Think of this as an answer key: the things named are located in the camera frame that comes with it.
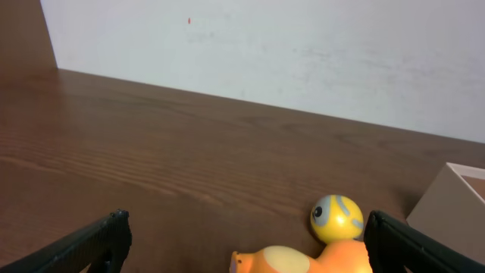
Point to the orange rubber animal toy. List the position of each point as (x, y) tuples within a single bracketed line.
[(342, 256)]

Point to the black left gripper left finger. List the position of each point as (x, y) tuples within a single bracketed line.
[(101, 246)]

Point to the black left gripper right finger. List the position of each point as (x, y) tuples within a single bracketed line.
[(395, 247)]

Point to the white cardboard box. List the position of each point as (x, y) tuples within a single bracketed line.
[(451, 211)]

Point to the yellow grey striped ball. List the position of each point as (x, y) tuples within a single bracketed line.
[(336, 217)]

